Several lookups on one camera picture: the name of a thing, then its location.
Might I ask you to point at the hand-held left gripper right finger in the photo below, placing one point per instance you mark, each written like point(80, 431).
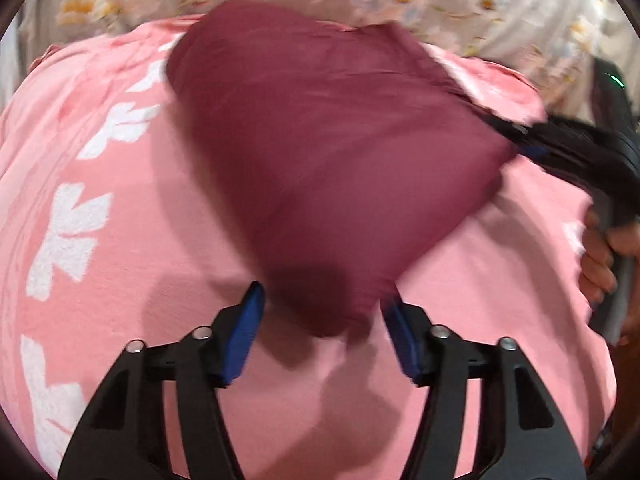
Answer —
point(404, 337)

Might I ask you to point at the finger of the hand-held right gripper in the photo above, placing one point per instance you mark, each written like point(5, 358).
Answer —
point(530, 142)

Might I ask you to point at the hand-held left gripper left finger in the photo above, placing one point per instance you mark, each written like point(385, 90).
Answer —
point(245, 332)

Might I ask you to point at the maroon puffer jacket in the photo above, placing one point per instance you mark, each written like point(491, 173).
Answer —
point(325, 160)

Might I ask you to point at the person's right hand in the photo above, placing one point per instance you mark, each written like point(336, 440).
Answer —
point(597, 270)

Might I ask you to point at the pink patterned blanket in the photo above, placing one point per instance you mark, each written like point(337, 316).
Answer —
point(125, 260)

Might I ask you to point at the floral bed sheet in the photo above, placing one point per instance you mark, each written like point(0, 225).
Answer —
point(450, 0)

